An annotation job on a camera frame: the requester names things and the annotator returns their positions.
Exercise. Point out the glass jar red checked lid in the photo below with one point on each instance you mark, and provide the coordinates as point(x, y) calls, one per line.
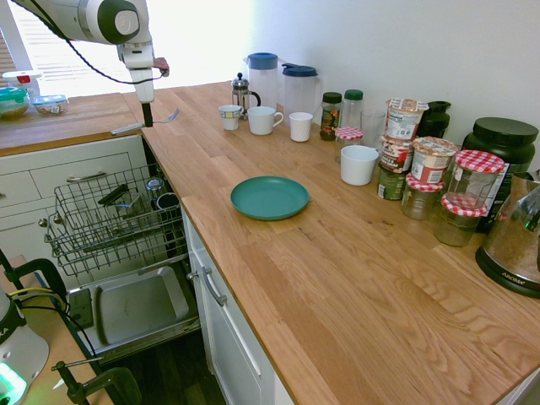
point(476, 177)
point(422, 198)
point(348, 134)
point(457, 228)

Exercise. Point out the teal plastic plate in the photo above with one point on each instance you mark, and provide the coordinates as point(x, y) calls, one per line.
point(270, 198)

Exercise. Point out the glass bowl teal lid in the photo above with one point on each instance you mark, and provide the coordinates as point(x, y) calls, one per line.
point(13, 105)

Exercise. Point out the glass French press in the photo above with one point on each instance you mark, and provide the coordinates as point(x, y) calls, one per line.
point(241, 95)

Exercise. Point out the brown red oatmeal cup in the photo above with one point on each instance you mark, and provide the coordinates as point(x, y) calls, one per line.
point(396, 155)

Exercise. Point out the clear pitcher light blue lid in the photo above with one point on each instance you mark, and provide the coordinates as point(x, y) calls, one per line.
point(262, 82)

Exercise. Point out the clear glass tumbler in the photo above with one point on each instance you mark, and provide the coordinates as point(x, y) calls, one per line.
point(373, 126)

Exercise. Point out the brown mounting board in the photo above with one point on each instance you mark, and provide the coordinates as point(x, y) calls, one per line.
point(63, 337)

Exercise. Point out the upturned drinking glass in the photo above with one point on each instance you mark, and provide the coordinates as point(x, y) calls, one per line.
point(154, 187)

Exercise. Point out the wide white mug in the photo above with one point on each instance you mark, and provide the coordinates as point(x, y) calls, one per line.
point(261, 121)

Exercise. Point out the round metal cabinet knob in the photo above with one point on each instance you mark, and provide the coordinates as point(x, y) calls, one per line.
point(43, 222)
point(192, 276)

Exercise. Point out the black square container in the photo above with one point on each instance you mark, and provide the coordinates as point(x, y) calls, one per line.
point(113, 195)

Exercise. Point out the dark blue mug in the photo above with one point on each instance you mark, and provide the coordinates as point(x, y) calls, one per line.
point(168, 201)

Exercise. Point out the plain white mug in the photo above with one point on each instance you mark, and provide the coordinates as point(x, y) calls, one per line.
point(358, 166)

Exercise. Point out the black protein powder tub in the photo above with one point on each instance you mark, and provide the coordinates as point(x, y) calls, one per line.
point(504, 143)

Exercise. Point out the steel electric kettle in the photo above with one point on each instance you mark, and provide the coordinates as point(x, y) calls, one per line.
point(510, 249)

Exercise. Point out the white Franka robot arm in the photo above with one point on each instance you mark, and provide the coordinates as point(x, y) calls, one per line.
point(84, 21)

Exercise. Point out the small white ribbed cup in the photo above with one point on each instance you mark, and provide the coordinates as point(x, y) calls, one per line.
point(300, 127)

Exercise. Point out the white cup patterned rim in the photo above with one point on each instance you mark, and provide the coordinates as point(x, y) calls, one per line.
point(230, 118)

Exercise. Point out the black C clamp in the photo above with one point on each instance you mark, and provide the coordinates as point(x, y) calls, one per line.
point(114, 379)
point(42, 270)

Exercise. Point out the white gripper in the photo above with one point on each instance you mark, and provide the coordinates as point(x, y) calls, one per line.
point(144, 86)

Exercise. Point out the spice jar black lid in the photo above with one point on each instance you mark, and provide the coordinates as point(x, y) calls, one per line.
point(331, 118)

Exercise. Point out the white container red clip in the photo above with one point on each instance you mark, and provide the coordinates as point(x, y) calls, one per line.
point(23, 82)

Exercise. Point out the small container blue lid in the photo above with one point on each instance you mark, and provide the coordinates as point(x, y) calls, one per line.
point(50, 104)

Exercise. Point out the clear pitcher dark blue lid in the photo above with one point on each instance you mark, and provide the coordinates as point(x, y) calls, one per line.
point(300, 90)

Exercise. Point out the black drink bottle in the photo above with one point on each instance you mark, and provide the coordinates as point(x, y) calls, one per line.
point(434, 120)

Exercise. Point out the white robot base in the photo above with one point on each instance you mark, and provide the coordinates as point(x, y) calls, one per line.
point(19, 346)

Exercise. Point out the red oatmeal cup white lid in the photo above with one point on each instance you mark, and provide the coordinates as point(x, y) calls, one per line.
point(432, 162)

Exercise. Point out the open dishwasher door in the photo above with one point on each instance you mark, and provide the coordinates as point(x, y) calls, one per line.
point(139, 304)

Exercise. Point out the green oatmeal cup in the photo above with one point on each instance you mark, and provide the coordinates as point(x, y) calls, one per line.
point(390, 183)

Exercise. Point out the clear bottle green lid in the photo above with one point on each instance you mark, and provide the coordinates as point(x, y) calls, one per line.
point(352, 107)

